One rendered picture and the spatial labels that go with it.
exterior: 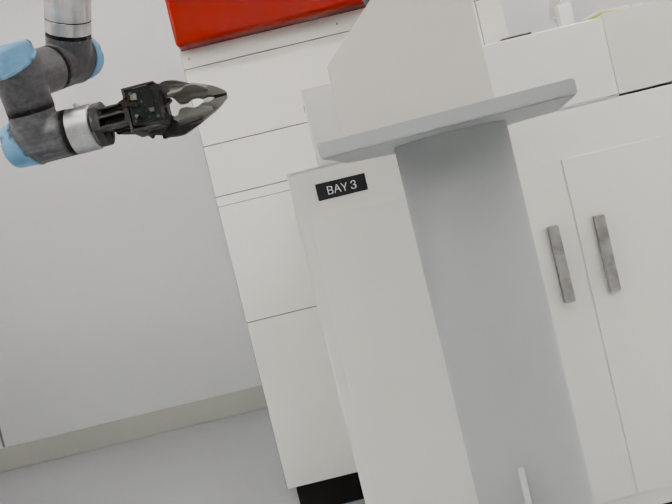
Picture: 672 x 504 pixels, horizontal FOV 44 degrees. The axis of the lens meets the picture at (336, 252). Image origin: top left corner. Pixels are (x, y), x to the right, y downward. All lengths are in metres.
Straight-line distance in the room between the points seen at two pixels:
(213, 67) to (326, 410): 0.91
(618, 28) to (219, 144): 1.01
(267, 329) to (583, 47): 1.04
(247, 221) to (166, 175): 1.57
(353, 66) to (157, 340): 2.72
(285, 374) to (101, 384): 1.74
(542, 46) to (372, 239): 0.46
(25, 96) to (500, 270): 0.77
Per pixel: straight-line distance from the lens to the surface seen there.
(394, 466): 1.55
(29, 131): 1.41
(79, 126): 1.39
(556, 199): 1.54
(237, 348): 3.65
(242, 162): 2.12
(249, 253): 2.12
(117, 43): 3.77
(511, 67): 1.55
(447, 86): 1.08
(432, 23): 1.09
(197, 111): 1.36
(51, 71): 1.44
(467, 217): 1.12
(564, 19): 1.88
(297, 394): 2.15
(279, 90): 2.14
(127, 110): 1.35
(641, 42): 1.62
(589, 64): 1.59
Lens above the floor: 0.72
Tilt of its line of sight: 2 degrees down
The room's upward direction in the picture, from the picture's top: 14 degrees counter-clockwise
